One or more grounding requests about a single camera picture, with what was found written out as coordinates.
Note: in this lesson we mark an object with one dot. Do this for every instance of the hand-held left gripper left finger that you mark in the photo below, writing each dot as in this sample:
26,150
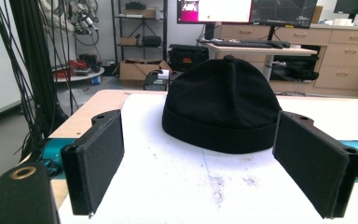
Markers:
102,161

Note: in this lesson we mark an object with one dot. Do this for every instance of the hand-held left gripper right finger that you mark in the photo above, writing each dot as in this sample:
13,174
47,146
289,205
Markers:
310,158

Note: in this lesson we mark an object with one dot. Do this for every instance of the black fleece hat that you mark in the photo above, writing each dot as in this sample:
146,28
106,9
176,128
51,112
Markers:
222,104

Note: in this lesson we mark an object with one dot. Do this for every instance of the round white platform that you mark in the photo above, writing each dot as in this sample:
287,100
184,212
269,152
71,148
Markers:
79,74

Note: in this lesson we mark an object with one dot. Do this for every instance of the small black electronic device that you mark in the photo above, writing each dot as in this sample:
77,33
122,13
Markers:
157,81

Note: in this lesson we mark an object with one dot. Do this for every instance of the open cardboard box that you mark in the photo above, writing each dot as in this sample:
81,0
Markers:
140,71

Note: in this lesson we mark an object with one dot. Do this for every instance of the wooden drawer cabinet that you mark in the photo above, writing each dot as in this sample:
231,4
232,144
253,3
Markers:
345,59

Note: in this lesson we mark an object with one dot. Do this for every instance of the white standing desk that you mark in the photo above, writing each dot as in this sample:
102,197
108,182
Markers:
258,51

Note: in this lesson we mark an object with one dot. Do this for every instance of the small cardboard box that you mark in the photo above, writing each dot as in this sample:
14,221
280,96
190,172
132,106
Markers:
128,40

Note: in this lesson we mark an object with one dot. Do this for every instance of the black pouch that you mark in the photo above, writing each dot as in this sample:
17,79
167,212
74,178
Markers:
151,41

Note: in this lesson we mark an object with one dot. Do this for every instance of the black keyboard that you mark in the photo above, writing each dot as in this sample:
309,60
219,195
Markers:
242,44

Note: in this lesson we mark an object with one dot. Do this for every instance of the black equipment case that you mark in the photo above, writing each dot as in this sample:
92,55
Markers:
188,57

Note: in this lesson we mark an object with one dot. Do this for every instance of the black metal shelf rack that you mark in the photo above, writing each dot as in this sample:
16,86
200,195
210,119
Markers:
141,29

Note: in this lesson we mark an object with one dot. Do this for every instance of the dark computer monitor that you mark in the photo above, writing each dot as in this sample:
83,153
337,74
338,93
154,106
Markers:
284,12

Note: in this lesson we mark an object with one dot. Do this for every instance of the flat cardboard box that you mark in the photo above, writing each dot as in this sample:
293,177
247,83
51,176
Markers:
140,13

